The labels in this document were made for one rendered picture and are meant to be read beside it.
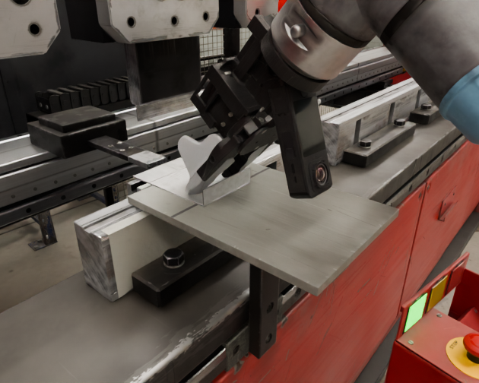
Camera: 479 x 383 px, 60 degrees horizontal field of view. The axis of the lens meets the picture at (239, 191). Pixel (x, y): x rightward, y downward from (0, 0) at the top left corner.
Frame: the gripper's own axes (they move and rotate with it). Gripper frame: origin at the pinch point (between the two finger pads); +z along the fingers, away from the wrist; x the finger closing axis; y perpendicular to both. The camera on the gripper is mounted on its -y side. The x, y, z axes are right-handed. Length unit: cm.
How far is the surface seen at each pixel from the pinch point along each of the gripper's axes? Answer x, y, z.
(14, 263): -23, 56, 181
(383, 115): -68, -1, 10
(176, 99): -2.0, 12.0, -1.3
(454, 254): -163, -66, 70
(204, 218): 6.0, -3.6, -2.1
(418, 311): -17.8, -30.0, 0.4
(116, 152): 1.0, 14.2, 12.5
